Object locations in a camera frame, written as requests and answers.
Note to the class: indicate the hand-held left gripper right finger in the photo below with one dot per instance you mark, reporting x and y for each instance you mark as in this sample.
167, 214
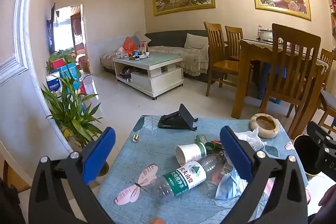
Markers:
236, 155

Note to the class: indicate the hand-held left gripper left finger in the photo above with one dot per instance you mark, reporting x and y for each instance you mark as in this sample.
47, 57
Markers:
98, 155

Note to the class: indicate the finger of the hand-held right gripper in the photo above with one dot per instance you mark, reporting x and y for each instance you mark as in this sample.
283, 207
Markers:
316, 129

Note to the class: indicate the white plastic bag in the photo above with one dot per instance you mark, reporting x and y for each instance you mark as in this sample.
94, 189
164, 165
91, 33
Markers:
249, 137

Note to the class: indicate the black trash bin gold rim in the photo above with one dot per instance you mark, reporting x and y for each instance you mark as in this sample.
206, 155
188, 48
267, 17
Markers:
304, 153

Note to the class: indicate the red cigarette pack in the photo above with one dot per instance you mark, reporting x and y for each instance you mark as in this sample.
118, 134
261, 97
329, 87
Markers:
216, 143

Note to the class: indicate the blue face mask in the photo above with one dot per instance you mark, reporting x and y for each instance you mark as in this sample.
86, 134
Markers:
225, 187

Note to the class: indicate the white green paper cup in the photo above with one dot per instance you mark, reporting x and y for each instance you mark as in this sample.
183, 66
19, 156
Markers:
189, 153

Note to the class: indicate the clear plastic water bottle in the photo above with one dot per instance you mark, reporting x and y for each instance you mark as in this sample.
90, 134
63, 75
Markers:
181, 179

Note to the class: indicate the wooden dining chair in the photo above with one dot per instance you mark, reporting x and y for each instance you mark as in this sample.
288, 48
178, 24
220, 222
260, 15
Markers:
328, 108
294, 61
223, 66
233, 37

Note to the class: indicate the green bottle cap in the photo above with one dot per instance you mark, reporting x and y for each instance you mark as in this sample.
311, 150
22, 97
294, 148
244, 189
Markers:
209, 146

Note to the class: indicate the beige round ashtray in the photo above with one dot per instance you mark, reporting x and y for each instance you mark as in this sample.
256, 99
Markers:
254, 127

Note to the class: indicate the green lighter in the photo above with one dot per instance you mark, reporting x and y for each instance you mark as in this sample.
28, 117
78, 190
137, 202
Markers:
200, 139

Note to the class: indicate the small brass metal cap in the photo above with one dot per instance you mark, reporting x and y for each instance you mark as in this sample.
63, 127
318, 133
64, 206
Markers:
135, 138

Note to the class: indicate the green potted plant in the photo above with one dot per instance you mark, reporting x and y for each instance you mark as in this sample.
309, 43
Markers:
71, 113

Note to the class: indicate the black phone stand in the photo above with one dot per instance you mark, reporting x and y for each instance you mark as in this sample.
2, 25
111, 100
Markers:
183, 119

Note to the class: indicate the red carton box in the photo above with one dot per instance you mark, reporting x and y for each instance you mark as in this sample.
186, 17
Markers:
83, 87

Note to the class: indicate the blue plastic stool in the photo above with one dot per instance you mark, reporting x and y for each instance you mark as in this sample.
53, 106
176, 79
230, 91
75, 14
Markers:
263, 82

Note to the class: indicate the white blue milk carton box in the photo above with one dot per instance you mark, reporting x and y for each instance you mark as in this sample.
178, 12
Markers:
53, 82

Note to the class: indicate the teal cardboard box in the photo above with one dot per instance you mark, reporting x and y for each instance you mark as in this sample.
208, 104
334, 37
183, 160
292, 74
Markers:
69, 71

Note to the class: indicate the white glass-top coffee table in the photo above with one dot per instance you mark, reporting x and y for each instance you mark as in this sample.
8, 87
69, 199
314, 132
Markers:
157, 82

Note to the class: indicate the red gift box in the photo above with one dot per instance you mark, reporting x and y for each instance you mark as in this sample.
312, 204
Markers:
56, 64

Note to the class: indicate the wooden dining table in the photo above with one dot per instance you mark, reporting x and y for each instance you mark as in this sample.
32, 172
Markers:
252, 50

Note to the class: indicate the leafy houseplant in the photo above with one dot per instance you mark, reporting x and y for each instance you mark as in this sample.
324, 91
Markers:
63, 53

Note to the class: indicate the red plastic bag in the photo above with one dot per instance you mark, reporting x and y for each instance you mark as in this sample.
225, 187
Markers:
130, 44

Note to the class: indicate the white square pillow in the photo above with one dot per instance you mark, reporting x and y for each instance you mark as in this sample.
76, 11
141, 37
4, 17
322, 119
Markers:
195, 41

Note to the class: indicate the light grey pillow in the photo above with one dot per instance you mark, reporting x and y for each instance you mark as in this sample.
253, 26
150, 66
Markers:
143, 37

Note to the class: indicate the dark grey sofa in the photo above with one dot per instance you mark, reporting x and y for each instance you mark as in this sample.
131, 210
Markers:
168, 37

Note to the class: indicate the wall-mounted television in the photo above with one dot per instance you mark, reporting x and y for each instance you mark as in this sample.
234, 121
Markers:
54, 16

